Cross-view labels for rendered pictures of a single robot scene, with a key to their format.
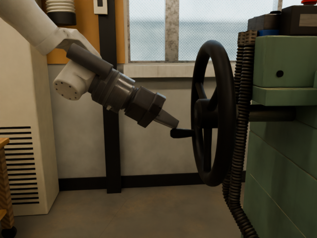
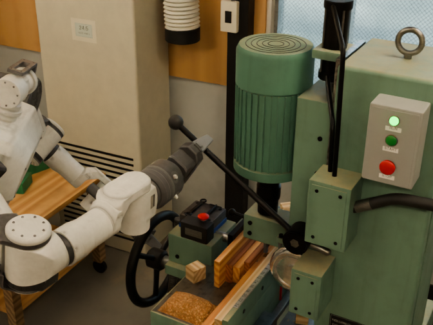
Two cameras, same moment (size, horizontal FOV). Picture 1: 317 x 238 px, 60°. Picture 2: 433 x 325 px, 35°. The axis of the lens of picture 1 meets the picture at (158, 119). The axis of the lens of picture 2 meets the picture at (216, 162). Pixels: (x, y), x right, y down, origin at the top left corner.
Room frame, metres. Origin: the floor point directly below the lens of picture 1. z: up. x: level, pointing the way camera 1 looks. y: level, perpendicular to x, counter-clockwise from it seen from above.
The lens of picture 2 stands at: (-0.74, -1.09, 1.95)
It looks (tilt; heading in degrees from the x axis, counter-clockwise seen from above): 27 degrees down; 32
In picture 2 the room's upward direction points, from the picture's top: 1 degrees clockwise
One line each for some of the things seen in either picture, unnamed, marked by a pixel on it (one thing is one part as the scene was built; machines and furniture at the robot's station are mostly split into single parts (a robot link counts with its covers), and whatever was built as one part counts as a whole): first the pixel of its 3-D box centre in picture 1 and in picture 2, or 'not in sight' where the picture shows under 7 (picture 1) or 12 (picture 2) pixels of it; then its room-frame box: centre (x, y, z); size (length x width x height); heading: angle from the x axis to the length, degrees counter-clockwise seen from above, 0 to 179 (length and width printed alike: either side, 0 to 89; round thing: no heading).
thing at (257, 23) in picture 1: (286, 22); (200, 219); (0.56, -0.25, 0.99); 0.13 x 0.11 x 0.06; 3
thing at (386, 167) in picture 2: not in sight; (387, 167); (0.40, -0.77, 1.36); 0.03 x 0.01 x 0.03; 93
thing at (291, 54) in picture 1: (282, 60); (202, 241); (0.56, -0.25, 0.91); 0.15 x 0.14 x 0.09; 3
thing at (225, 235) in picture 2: not in sight; (227, 238); (0.57, -0.33, 0.95); 0.09 x 0.07 x 0.09; 3
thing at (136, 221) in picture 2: not in sight; (136, 198); (0.21, -0.31, 1.24); 0.11 x 0.11 x 0.11; 3
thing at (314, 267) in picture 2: not in sight; (311, 284); (0.42, -0.63, 1.02); 0.09 x 0.07 x 0.12; 3
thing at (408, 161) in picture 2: not in sight; (395, 141); (0.44, -0.77, 1.40); 0.10 x 0.06 x 0.16; 93
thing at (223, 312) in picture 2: not in sight; (273, 260); (0.57, -0.46, 0.92); 0.60 x 0.02 x 0.05; 3
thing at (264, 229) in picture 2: not in sight; (273, 229); (0.56, -0.46, 1.03); 0.14 x 0.07 x 0.09; 93
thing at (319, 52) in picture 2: not in sight; (337, 39); (0.57, -0.58, 1.54); 0.08 x 0.08 x 0.17; 3
